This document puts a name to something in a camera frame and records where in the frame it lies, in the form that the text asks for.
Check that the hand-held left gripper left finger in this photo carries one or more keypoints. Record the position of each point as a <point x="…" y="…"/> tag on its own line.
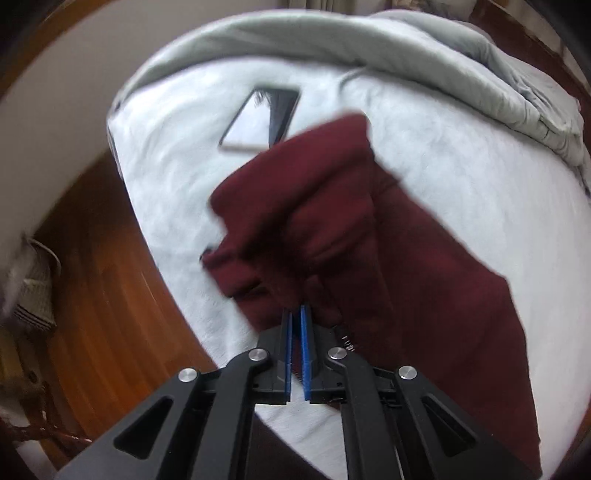
<point x="288" y="350"/>

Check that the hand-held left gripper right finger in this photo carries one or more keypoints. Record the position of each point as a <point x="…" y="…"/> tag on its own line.
<point x="304" y="350"/>

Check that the maroon pants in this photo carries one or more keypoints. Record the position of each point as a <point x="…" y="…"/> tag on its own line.
<point x="360" y="240"/>

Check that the white fluffy blanket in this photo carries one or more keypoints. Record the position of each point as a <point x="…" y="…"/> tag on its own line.
<point x="443" y="184"/>

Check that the black smartphone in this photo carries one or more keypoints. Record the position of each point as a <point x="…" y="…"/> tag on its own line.
<point x="258" y="122"/>

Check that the woven basket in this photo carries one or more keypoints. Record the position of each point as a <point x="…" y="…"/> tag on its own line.
<point x="34" y="295"/>

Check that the grey duvet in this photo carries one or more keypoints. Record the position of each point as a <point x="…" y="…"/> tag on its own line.
<point x="323" y="41"/>

